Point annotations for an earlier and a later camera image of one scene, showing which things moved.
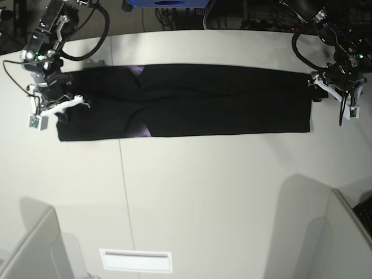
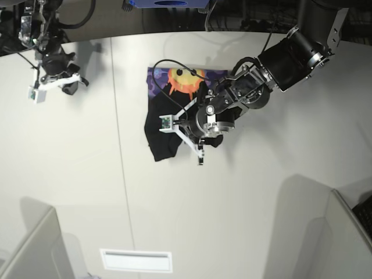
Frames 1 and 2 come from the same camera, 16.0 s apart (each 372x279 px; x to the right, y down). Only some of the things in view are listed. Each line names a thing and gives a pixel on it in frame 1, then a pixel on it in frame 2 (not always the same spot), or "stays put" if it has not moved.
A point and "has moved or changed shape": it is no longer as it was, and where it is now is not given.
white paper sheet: x=137 y=260 stays put
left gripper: x=50 y=87 to x=57 y=63
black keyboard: x=363 y=210 stays put
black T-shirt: x=127 y=101 has moved or changed shape
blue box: x=170 y=3 stays put
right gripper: x=339 y=76 to x=210 y=125
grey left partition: x=43 y=255 stays put
